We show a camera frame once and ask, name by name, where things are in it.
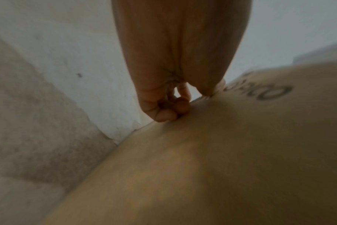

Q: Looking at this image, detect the person's left hand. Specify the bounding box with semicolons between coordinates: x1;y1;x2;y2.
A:
112;0;253;123

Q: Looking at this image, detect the brown cardboard box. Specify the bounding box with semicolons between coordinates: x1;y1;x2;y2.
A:
40;46;337;225

